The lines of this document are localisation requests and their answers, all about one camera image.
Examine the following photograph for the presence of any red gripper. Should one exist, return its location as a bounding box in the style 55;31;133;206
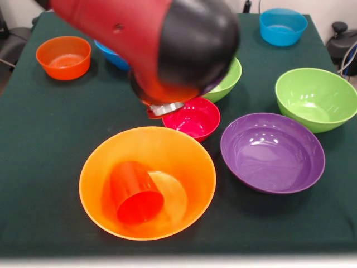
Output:
147;109;168;120

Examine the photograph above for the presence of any small pink-red bowl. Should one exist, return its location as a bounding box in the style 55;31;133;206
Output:
162;97;221;143

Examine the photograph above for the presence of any large yellow-orange bowl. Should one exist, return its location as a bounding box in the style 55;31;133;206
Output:
79;126;217;241

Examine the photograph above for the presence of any orange cup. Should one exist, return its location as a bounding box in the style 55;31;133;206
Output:
110;161;165;225

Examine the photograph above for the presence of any green bowl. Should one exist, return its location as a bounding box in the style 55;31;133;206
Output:
202;57;243;103
274;68;357;134

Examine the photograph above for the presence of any purple bowl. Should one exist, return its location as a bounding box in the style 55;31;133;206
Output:
220;112;326;195

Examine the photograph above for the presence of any small orange bowl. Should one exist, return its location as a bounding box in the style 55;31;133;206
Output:
35;35;92;81

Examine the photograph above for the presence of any dark green table cloth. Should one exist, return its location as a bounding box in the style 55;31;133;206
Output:
0;11;357;256

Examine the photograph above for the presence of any small light blue bowl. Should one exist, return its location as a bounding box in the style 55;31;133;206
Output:
259;8;308;47

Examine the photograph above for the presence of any tangle of cables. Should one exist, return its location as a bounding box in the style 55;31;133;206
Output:
337;41;357;78

